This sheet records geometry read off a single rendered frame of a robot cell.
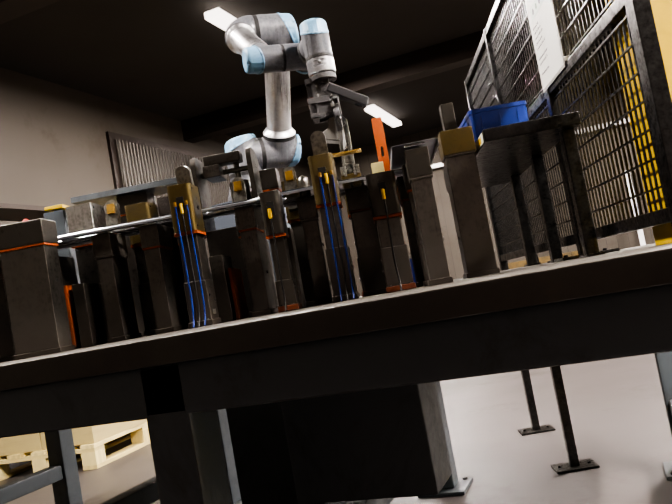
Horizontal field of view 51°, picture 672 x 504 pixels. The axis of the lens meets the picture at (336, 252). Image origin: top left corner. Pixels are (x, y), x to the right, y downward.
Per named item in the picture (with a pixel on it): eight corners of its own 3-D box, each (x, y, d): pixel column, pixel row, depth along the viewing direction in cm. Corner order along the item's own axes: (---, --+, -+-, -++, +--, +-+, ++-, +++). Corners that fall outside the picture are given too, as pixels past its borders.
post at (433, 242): (429, 286, 146) (403, 149, 148) (428, 286, 151) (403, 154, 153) (453, 281, 146) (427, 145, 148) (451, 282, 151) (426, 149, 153)
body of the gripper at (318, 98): (314, 126, 194) (306, 84, 195) (345, 120, 194) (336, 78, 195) (311, 120, 187) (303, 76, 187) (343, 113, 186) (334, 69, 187)
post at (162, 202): (178, 330, 210) (156, 197, 212) (182, 329, 215) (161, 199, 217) (194, 327, 209) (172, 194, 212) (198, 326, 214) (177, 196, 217)
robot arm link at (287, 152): (256, 163, 262) (247, 10, 234) (295, 159, 266) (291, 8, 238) (263, 176, 252) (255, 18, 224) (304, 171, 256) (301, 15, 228)
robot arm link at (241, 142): (226, 179, 256) (220, 143, 257) (263, 175, 259) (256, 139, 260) (230, 172, 244) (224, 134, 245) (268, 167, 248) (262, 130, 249)
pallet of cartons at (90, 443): (105, 434, 537) (96, 378, 540) (203, 422, 507) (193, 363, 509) (-29, 484, 424) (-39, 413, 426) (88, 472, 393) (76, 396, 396)
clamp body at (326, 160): (330, 305, 160) (303, 154, 162) (334, 304, 172) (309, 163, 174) (359, 300, 160) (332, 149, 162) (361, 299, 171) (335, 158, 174)
